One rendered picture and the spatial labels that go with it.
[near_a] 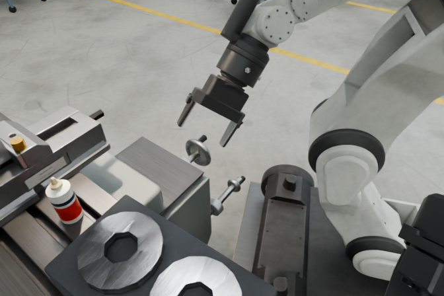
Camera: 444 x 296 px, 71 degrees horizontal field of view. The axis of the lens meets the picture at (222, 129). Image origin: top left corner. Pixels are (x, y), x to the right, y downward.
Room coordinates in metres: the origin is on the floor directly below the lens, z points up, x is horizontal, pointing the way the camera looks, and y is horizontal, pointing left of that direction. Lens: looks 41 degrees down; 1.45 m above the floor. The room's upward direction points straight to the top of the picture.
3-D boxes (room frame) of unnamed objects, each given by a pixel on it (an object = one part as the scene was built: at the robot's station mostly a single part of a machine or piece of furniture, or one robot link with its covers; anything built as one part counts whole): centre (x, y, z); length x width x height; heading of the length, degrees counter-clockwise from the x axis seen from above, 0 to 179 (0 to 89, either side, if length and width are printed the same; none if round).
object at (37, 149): (0.46, 0.40, 1.02); 0.12 x 0.06 x 0.04; 55
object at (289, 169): (0.77, -0.25, 0.50); 0.20 x 0.05 x 0.20; 76
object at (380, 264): (0.45, -0.45, 0.68); 0.21 x 0.20 x 0.13; 76
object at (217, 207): (0.73, -0.02, 0.51); 0.22 x 0.06 x 0.06; 143
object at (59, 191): (0.35, 0.29, 0.99); 0.04 x 0.04 x 0.11
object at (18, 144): (0.42, 0.37, 1.05); 0.02 x 0.02 x 0.02
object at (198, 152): (0.79, 0.11, 0.63); 0.16 x 0.12 x 0.12; 143
